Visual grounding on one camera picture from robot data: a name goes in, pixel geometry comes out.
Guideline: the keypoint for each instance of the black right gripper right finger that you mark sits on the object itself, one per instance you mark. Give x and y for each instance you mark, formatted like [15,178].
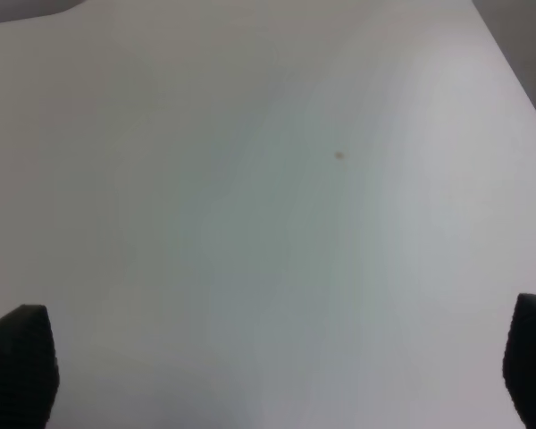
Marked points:
[519,361]

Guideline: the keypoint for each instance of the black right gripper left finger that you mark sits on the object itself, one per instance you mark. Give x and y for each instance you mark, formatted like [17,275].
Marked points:
[29,371]

